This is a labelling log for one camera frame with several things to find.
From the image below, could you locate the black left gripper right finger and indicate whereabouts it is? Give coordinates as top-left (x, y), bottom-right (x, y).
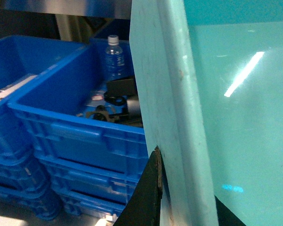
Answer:
top-left (215, 196), bottom-right (245, 226)

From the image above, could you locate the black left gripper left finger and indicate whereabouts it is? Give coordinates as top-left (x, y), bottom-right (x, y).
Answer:
top-left (115, 146), bottom-right (163, 226)

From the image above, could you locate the light turquoise plastic bin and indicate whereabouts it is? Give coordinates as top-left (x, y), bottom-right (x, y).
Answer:
top-left (129, 0), bottom-right (283, 226)

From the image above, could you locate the blue plastic crate with parts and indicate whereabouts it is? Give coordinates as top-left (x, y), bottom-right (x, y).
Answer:
top-left (8, 36), bottom-right (148, 221)

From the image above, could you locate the blue plastic crate left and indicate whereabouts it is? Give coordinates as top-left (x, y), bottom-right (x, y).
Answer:
top-left (0, 35), bottom-right (82, 220)

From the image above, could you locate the clear water bottle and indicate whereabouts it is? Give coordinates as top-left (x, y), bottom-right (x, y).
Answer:
top-left (105, 35), bottom-right (125, 80)

